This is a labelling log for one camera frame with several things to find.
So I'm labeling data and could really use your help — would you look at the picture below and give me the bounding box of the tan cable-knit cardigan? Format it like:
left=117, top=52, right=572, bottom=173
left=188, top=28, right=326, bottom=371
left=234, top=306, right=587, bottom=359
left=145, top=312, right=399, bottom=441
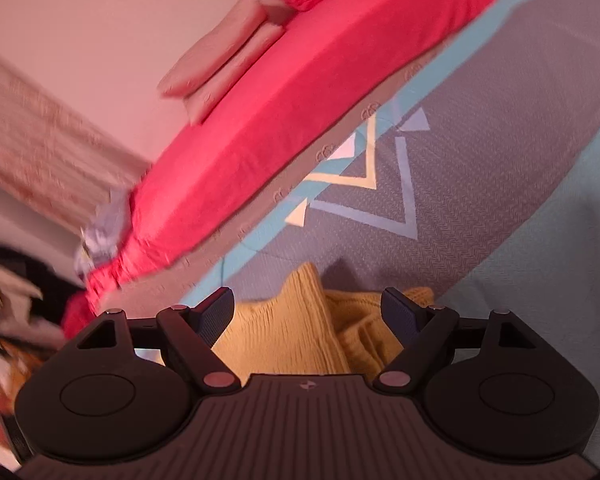
left=212, top=262, right=403, bottom=382

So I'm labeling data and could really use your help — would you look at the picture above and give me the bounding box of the blue grey patterned blanket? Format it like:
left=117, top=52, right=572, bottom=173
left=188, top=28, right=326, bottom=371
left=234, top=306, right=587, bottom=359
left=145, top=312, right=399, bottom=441
left=182, top=0, right=600, bottom=470

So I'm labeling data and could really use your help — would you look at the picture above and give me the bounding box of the pale patterned curtain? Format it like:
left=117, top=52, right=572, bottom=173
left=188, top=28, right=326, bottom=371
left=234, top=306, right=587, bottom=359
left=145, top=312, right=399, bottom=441
left=0, top=58, right=149, bottom=234

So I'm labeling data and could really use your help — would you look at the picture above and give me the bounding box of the lower pale pink pillow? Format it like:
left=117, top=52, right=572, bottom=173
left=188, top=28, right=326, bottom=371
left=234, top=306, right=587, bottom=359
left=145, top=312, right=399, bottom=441
left=184, top=23, right=286, bottom=126

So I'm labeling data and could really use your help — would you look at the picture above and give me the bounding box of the pink bed sheet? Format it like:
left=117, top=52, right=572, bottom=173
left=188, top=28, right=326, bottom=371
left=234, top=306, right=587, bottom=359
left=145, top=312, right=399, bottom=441
left=61, top=0, right=494, bottom=337

